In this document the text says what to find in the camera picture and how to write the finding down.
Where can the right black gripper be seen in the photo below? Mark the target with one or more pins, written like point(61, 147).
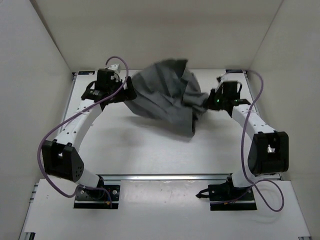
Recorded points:
point(213, 93)

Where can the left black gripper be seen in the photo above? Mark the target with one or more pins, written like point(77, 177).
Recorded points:
point(128, 93)

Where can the grey pleated skirt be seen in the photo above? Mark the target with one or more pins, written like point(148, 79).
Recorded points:
point(170, 94)

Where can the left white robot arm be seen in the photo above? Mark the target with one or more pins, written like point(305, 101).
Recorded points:
point(61, 156)

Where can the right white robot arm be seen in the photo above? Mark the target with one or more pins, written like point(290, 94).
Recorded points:
point(264, 150)

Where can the right blue corner label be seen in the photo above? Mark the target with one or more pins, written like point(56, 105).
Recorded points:
point(234, 71)

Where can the blue corner label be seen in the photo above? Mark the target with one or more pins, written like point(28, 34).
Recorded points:
point(86, 73)
point(234, 71)

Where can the left blue corner label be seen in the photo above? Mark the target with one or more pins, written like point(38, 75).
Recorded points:
point(86, 73)

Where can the aluminium front rail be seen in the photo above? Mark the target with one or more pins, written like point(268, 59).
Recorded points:
point(164, 177)

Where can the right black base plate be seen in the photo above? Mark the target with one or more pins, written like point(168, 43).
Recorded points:
point(226, 197)

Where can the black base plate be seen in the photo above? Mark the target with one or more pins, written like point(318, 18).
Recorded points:
point(226, 197)
point(98, 199)

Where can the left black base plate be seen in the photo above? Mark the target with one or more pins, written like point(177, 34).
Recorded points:
point(98, 199)

